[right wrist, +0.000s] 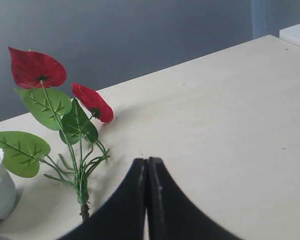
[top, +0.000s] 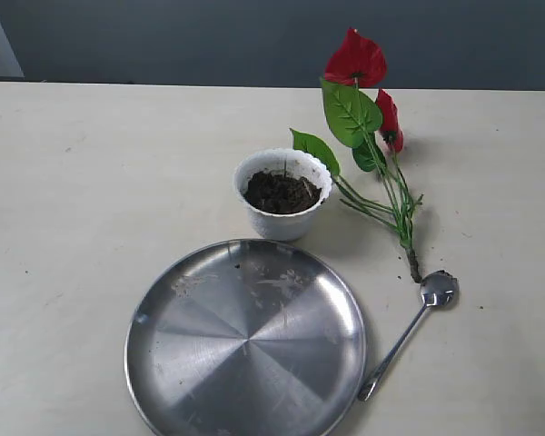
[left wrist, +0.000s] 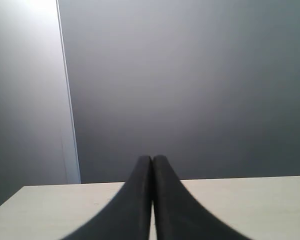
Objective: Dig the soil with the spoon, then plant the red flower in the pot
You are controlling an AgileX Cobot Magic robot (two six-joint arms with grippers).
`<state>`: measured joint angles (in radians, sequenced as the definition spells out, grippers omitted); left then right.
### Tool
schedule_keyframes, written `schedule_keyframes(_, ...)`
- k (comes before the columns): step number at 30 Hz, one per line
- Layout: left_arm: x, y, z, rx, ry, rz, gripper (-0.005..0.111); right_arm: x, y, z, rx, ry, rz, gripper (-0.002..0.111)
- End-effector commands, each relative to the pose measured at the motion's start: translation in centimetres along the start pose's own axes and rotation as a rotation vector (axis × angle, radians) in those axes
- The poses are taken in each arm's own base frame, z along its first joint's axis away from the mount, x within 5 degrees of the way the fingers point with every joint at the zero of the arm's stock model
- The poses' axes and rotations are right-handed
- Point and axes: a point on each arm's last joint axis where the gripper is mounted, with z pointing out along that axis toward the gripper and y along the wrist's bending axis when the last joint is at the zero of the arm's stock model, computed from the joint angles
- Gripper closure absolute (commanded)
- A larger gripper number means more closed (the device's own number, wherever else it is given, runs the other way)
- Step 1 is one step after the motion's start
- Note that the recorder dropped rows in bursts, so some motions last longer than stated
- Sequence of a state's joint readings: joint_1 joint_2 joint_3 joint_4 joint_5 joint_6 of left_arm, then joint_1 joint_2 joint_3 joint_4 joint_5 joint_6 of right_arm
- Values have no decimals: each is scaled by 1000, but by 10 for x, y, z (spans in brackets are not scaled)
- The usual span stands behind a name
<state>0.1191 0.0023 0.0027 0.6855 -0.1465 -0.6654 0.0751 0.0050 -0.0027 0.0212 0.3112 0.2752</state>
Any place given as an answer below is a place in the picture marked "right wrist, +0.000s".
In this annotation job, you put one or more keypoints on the artificial red anthurium plant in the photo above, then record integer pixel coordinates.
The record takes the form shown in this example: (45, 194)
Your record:
(37, 77)

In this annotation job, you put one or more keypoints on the white side table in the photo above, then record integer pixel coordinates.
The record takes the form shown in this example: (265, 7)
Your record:
(291, 34)

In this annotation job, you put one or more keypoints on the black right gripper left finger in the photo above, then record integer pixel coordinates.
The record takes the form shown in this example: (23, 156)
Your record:
(122, 216)

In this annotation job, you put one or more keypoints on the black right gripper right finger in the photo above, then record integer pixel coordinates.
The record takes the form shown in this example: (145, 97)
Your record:
(172, 215)

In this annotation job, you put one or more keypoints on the small white flower pot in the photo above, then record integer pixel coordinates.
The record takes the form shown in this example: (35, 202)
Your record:
(8, 190)

